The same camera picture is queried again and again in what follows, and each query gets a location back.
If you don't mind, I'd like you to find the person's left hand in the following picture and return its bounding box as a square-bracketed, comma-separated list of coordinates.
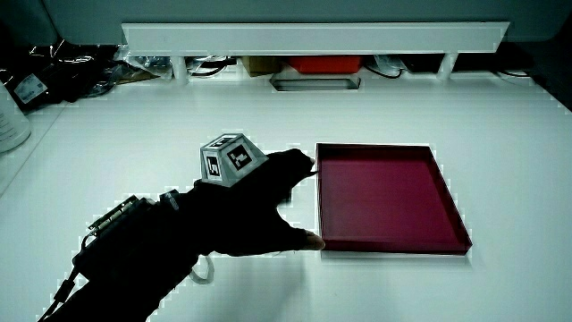
[190, 132, 326, 258]

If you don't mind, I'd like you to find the person's left forearm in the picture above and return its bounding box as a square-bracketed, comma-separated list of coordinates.
[38, 187, 203, 322]

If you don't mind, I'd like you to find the white desk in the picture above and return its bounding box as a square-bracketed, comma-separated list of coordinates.
[0, 66, 572, 322]

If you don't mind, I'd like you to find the white desk shelf riser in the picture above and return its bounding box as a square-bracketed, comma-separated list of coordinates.
[121, 21, 510, 86]

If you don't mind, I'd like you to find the dark red shallow tray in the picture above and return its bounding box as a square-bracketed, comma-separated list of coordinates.
[315, 142, 474, 257]

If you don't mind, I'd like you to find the brown cardboard box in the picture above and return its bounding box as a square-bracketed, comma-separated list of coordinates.
[240, 55, 282, 78]

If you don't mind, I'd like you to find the orange box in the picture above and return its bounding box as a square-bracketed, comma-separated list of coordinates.
[288, 55, 363, 75]

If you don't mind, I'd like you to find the clear plastic bag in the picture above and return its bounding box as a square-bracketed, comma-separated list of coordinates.
[371, 54, 407, 78]
[114, 44, 174, 82]

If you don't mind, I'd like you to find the black bag with white label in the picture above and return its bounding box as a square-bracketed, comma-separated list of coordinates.
[0, 38, 130, 115]

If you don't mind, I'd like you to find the white plastic container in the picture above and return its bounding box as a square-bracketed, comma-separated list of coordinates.
[0, 84, 32, 156]

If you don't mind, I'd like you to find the black cable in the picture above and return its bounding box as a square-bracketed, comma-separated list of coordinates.
[187, 55, 238, 78]
[364, 64, 404, 81]

